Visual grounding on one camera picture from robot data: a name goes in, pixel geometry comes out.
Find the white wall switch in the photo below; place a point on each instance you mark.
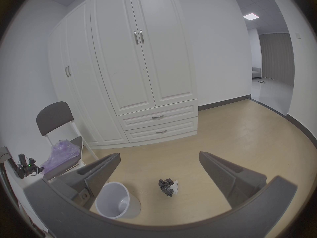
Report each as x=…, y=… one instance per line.
x=298, y=35

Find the purple plastic bag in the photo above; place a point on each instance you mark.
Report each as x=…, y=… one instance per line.
x=62, y=152

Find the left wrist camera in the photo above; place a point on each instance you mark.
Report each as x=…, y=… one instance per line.
x=31, y=162

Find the white chair grey cushions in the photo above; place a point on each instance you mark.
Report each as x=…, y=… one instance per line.
x=53, y=115

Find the black plastic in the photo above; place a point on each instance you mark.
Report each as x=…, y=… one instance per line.
x=165, y=187

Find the grey curtain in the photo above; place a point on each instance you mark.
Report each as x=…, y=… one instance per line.
x=276, y=58

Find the square ceiling light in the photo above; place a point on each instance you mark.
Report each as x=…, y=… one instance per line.
x=251, y=16

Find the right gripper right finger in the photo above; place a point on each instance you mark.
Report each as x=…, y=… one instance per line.
x=230, y=180

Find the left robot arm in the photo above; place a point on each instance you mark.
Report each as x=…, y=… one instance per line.
x=14, y=166

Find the white trash bin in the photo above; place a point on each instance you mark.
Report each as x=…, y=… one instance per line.
x=133, y=204

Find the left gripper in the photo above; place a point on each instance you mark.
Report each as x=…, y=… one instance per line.
x=31, y=171

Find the white wardrobe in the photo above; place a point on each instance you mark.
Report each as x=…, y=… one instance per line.
x=128, y=66

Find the pale sofa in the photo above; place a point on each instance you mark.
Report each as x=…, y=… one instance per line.
x=256, y=73

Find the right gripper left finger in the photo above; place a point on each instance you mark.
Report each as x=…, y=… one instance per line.
x=99, y=175

